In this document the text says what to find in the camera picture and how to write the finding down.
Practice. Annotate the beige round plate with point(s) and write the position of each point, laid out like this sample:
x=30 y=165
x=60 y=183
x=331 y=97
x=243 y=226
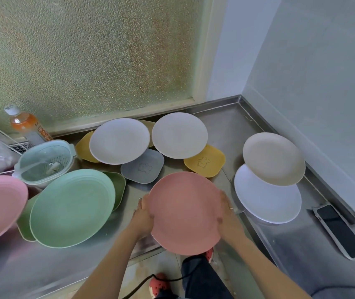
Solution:
x=272 y=158

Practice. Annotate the smartphone in white case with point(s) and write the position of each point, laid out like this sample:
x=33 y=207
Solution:
x=339 y=230

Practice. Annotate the red clog shoe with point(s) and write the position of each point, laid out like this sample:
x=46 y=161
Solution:
x=209 y=255
x=160 y=284

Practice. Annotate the person's right hand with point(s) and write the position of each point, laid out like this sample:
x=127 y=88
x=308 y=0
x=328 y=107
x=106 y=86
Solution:
x=230 y=224

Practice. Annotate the grey square dish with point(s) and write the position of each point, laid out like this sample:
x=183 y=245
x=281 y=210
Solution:
x=141 y=168

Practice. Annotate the white small round plate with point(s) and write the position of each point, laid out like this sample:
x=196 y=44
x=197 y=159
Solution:
x=179 y=135

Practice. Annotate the cream square dish back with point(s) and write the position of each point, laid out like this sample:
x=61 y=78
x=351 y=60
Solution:
x=150 y=127

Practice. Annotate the pale lavender small round plate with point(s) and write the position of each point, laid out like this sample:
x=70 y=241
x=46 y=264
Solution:
x=120 y=141

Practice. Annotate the orange drink bottle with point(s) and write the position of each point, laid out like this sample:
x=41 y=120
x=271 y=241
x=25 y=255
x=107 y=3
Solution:
x=25 y=124

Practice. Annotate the person's right forearm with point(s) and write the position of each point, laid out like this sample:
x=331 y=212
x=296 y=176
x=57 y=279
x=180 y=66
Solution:
x=264 y=270

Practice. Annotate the white large round plate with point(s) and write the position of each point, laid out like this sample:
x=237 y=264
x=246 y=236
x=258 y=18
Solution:
x=267 y=202

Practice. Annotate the person's left forearm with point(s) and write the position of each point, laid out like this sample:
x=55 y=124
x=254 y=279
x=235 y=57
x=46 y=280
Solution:
x=109 y=270

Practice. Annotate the green square dish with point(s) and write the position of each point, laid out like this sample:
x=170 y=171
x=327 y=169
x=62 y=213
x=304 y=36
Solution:
x=25 y=221
x=119 y=186

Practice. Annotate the mint green strainer bowl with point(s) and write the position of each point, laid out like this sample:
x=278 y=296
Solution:
x=37 y=161

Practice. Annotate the frosted glass window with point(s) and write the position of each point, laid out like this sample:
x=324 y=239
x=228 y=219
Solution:
x=87 y=52

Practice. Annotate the green round plate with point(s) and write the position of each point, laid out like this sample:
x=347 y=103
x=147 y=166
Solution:
x=71 y=208

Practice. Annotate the person's left hand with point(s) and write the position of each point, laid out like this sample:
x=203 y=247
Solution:
x=141 y=221

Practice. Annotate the dark blue denim trousers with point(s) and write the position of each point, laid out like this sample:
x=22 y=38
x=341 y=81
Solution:
x=202 y=280

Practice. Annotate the small white plastic piece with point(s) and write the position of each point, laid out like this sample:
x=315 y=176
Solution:
x=53 y=167

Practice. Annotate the yellow square dish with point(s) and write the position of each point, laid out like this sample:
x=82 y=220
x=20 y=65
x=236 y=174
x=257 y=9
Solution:
x=84 y=149
x=205 y=163

